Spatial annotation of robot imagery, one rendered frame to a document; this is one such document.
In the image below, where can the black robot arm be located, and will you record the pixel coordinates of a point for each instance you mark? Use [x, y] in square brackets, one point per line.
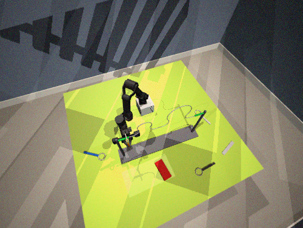
[127, 115]

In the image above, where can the red rectangular block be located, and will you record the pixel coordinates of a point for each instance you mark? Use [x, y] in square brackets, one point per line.
[163, 169]

